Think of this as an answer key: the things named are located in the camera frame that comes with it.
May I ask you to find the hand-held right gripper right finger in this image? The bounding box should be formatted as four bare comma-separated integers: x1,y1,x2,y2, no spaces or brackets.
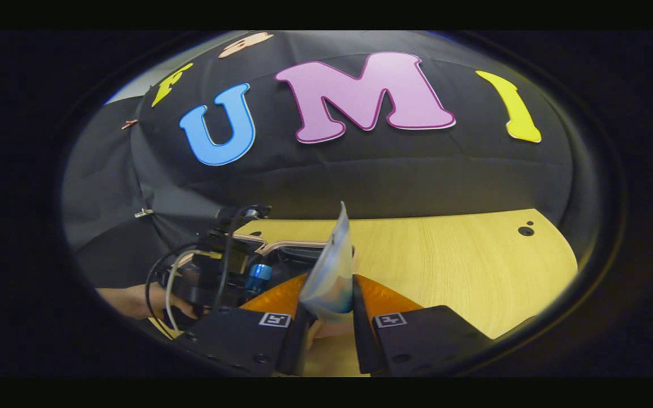
352,274,494,376

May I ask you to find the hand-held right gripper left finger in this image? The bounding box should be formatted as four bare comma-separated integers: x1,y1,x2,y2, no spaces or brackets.
182,272,311,376

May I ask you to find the blue green skin care bottle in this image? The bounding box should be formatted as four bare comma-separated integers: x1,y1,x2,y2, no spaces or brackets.
245,263,274,296

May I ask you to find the clear blue skin care sachet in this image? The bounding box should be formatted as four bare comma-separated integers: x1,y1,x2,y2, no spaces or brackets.
298,201,356,324

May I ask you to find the black backdrop cloth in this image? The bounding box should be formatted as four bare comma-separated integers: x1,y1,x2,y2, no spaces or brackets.
60,30,593,290

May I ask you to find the black cable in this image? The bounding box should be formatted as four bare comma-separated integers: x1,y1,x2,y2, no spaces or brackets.
213,205,256,309

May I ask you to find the white cable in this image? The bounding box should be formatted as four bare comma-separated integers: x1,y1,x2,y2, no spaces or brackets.
165,248,205,334

